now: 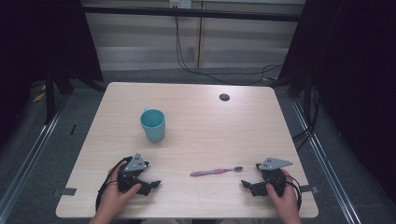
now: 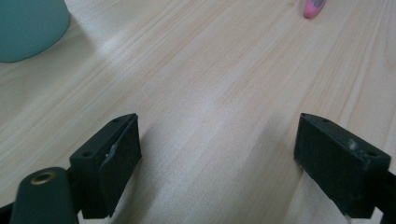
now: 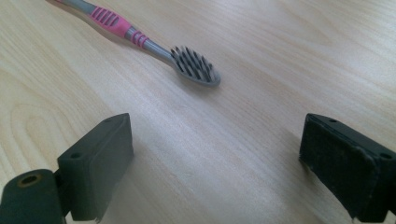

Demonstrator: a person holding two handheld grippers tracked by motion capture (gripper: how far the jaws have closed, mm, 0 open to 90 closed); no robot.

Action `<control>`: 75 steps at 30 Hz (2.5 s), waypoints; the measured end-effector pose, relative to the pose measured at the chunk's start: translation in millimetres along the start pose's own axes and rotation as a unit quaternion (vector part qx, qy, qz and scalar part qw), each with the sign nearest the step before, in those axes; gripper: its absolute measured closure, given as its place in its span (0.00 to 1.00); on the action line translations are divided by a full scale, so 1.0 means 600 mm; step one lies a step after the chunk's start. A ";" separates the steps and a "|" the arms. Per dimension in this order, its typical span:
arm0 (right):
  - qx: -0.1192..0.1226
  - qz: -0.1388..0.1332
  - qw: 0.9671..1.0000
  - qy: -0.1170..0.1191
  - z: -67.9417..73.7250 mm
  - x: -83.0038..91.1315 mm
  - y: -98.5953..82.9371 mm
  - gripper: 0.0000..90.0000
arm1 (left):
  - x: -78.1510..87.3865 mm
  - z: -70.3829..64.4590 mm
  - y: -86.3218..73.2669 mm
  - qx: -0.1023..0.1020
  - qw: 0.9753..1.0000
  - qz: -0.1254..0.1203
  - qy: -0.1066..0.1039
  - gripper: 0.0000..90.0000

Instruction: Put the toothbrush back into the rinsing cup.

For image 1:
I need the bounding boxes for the black horizontal bar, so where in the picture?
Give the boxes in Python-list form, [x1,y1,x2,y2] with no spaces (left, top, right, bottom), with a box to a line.
[81,5,303,22]

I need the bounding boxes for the pink grey toothbrush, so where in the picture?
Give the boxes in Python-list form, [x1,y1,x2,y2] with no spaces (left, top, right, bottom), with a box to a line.
[189,165,244,178]

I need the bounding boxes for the person's left hand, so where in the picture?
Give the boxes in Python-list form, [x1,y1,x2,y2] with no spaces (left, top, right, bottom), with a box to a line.
[95,161,142,219]

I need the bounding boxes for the black stand cables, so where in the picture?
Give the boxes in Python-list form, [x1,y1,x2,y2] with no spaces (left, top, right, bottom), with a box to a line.
[291,87,322,151]

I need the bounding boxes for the black metal stand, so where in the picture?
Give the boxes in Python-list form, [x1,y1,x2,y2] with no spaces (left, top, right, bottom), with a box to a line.
[288,73,314,132]
[43,66,76,125]

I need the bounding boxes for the left hand-held gripper black cable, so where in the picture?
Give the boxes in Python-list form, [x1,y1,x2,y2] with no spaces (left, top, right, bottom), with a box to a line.
[94,155,134,213]

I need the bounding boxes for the white wall socket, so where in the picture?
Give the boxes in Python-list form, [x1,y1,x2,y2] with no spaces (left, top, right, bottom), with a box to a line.
[169,0,192,9]

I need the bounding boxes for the person's right hand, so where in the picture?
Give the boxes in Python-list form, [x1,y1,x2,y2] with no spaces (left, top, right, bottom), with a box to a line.
[265,169,302,220]

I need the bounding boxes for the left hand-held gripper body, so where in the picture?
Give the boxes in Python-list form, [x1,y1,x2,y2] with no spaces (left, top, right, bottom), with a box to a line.
[117,152,150,193]

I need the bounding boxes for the grey tape piece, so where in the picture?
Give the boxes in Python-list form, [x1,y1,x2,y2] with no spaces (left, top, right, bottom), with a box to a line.
[60,187,78,197]
[300,184,319,195]

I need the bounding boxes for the hand-held gripper black cable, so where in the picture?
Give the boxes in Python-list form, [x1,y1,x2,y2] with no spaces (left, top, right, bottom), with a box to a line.
[94,155,134,213]
[284,175,303,211]

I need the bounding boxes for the aluminium floor rail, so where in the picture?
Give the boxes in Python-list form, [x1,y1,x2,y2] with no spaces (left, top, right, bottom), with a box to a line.
[290,98,362,224]
[0,92,70,216]

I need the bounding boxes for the black wall cable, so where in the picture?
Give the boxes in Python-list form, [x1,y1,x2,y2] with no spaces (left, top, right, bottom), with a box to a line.
[174,8,283,86]

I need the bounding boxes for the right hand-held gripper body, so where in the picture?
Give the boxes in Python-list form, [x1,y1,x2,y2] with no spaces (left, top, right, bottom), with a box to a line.
[255,157,294,198]

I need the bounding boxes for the teal cup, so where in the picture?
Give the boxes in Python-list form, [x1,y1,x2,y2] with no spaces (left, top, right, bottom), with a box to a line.
[139,107,166,144]

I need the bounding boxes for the right hand-held gripper black cable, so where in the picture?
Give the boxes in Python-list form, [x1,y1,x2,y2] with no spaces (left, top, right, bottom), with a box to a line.
[284,175,303,211]

